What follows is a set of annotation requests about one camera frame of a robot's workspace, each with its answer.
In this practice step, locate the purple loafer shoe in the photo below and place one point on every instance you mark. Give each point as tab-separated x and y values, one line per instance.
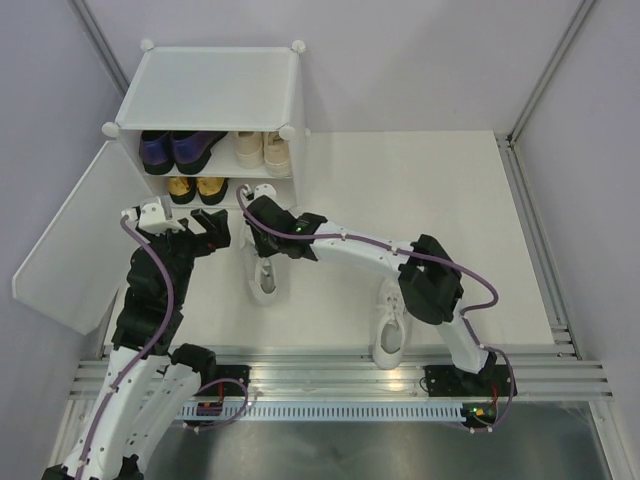
192	149
155	152

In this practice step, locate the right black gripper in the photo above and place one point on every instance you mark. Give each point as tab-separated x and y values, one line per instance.
263	249

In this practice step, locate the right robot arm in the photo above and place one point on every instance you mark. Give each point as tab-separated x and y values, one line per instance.
433	288

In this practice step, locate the left aluminium frame post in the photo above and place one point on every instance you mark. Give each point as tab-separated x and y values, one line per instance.
100	44

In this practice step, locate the white plastic shoe cabinet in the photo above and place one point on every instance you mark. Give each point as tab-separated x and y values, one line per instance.
226	89

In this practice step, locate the right aluminium frame post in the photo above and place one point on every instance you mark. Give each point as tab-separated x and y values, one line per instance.
568	38

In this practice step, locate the aluminium rail base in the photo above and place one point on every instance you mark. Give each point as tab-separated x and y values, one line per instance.
543	372

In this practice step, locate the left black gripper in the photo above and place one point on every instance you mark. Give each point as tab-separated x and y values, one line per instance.
216	236

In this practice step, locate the white slotted cable duct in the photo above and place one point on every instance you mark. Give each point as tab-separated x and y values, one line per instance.
194	411

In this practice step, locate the aluminium frame post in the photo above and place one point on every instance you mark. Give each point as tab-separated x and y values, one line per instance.
568	38
100	44

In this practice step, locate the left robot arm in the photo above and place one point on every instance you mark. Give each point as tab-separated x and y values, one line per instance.
147	383

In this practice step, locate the beige sneaker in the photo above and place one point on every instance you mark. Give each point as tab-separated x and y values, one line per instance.
248	149
276	155

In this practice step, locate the white cabinet door panel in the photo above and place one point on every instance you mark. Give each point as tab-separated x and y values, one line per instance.
73	272

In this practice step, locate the white sneaker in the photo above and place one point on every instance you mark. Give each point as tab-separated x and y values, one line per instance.
393	329
259	272

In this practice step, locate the gold pointed shoe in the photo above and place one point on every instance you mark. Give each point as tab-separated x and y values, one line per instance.
182	190
212	190

